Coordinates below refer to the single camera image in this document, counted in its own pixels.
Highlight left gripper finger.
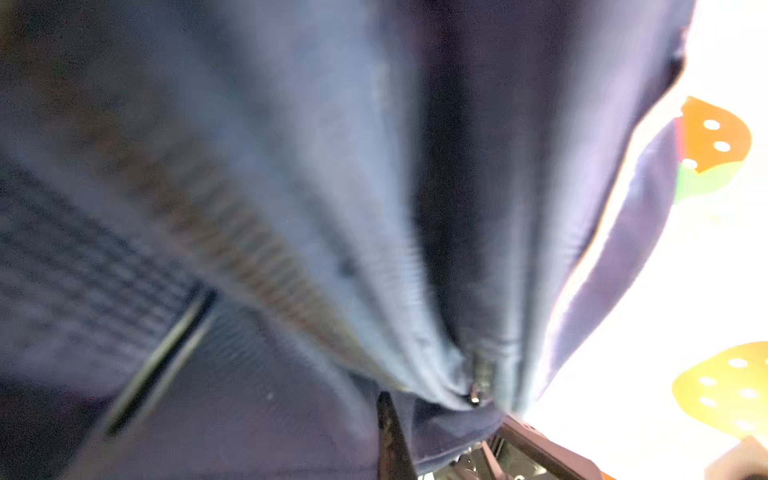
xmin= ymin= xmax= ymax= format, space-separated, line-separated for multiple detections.
xmin=377 ymin=392 xmax=417 ymax=480

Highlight navy blue student backpack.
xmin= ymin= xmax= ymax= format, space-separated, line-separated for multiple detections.
xmin=1 ymin=1 xmax=695 ymax=479

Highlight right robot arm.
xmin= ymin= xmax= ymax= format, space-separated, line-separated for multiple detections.
xmin=418 ymin=416 xmax=610 ymax=480

